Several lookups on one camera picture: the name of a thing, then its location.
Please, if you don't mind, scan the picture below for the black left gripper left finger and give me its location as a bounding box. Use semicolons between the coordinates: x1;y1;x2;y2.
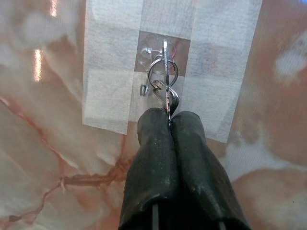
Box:
118;107;180;230

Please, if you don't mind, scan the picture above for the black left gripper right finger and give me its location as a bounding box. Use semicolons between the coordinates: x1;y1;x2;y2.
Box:
170;111;252;230

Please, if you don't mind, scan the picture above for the silver key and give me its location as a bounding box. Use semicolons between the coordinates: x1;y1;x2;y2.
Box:
161;39;174;120
153;80;180;115

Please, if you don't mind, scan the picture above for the silver key ring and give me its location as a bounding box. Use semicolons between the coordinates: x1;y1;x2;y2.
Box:
147;58;179;90

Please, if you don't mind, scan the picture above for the white cloth tape strip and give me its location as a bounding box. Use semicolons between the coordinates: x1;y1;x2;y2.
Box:
140;0;197;39
82;0;142;135
181;0;263;144

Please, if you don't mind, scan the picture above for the clear adhesive wall hook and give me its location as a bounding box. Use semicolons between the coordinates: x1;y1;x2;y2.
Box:
135;30;192;96

